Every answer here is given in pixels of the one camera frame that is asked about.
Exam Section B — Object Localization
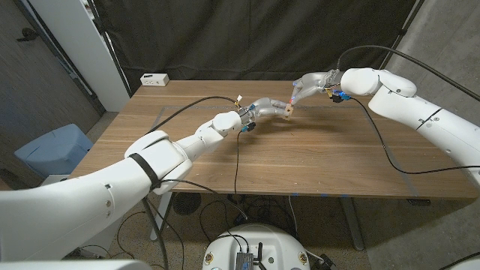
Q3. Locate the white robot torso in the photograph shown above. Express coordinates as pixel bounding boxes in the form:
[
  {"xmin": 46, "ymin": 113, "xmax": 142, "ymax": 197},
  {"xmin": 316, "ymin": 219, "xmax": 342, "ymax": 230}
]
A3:
[{"xmin": 202, "ymin": 223, "xmax": 311, "ymax": 270}]

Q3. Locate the white cabinet panel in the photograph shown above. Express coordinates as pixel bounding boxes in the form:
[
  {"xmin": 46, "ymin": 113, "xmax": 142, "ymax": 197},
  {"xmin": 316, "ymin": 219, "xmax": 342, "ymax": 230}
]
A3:
[{"xmin": 28, "ymin": 0, "xmax": 131, "ymax": 113}]

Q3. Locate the grey table leg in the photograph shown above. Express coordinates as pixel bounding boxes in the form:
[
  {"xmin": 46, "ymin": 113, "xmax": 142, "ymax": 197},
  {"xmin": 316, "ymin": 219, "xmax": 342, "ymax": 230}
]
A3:
[{"xmin": 339, "ymin": 196, "xmax": 365, "ymax": 251}]

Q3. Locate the round black floor fan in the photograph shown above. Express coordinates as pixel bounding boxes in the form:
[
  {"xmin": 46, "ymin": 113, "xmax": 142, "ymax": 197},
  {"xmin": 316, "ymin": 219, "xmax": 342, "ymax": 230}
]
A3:
[{"xmin": 172, "ymin": 192, "xmax": 202, "ymax": 216}]

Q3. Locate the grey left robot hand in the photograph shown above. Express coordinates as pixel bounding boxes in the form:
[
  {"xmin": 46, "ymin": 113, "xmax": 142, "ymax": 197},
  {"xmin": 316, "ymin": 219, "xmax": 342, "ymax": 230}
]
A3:
[{"xmin": 240, "ymin": 97, "xmax": 289, "ymax": 127}]

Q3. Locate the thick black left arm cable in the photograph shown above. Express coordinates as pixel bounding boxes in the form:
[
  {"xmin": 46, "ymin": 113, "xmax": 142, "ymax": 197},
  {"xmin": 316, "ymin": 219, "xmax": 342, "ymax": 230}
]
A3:
[{"xmin": 141, "ymin": 95, "xmax": 239, "ymax": 270}]

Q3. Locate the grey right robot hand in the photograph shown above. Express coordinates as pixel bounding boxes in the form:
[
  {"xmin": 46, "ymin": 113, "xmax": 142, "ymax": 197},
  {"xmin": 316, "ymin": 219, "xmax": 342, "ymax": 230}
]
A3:
[{"xmin": 289, "ymin": 70, "xmax": 344, "ymax": 107}]

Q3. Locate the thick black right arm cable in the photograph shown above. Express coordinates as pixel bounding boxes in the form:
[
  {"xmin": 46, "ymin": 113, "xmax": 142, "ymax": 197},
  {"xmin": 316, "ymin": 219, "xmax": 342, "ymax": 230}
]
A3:
[{"xmin": 335, "ymin": 44, "xmax": 480, "ymax": 102}]

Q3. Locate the thin black wrist wire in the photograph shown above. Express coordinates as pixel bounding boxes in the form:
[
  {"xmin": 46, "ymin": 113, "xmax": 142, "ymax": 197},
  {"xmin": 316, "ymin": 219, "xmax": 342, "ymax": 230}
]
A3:
[
  {"xmin": 159, "ymin": 130, "xmax": 248, "ymax": 221},
  {"xmin": 349, "ymin": 96, "xmax": 480, "ymax": 176}
]

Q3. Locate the black floor cable tangle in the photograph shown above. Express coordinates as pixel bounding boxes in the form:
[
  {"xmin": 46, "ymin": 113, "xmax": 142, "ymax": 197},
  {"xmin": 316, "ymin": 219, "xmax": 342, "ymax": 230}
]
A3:
[{"xmin": 198, "ymin": 193, "xmax": 301, "ymax": 241}]

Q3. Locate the black door handle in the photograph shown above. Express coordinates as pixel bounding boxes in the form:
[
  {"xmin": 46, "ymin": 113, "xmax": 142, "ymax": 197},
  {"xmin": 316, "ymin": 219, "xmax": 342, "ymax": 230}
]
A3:
[{"xmin": 16, "ymin": 28, "xmax": 40, "ymax": 42}]

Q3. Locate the white power strip box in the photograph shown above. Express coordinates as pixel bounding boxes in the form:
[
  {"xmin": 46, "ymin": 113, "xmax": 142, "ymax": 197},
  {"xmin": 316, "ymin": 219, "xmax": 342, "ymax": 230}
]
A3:
[{"xmin": 139, "ymin": 73, "xmax": 170, "ymax": 88}]

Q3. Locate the thin black left wrist wire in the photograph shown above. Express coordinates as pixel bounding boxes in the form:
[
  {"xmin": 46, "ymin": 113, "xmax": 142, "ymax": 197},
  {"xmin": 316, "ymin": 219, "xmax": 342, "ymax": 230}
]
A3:
[{"xmin": 159, "ymin": 130, "xmax": 248, "ymax": 221}]

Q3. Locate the blue plastic bin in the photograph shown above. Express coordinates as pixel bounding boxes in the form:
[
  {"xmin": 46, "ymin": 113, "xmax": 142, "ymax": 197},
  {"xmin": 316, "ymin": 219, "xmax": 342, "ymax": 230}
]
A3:
[{"xmin": 13, "ymin": 123, "xmax": 94, "ymax": 180}]

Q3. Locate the white table leg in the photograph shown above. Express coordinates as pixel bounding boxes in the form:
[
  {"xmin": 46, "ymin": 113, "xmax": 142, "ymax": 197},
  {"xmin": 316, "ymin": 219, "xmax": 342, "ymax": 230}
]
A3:
[{"xmin": 149, "ymin": 191, "xmax": 174, "ymax": 242}]

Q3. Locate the grey device on torso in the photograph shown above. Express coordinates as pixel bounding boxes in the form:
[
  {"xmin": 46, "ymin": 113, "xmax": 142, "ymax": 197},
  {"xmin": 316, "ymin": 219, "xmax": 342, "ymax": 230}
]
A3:
[{"xmin": 235, "ymin": 251, "xmax": 255, "ymax": 270}]

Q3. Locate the black backdrop curtain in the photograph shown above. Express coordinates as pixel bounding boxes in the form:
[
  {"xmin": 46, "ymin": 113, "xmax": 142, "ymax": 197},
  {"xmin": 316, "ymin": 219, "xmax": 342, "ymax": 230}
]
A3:
[{"xmin": 91, "ymin": 0, "xmax": 427, "ymax": 93}]

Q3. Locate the thin black right wrist wire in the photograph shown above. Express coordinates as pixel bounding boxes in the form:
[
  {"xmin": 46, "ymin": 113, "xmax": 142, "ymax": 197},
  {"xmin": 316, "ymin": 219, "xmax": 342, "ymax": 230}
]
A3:
[{"xmin": 349, "ymin": 96, "xmax": 480, "ymax": 176}]

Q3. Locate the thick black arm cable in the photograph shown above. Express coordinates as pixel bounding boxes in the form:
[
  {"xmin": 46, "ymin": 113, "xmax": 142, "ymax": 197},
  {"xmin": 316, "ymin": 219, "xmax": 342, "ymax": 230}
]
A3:
[
  {"xmin": 141, "ymin": 95, "xmax": 239, "ymax": 270},
  {"xmin": 335, "ymin": 44, "xmax": 480, "ymax": 102}
]

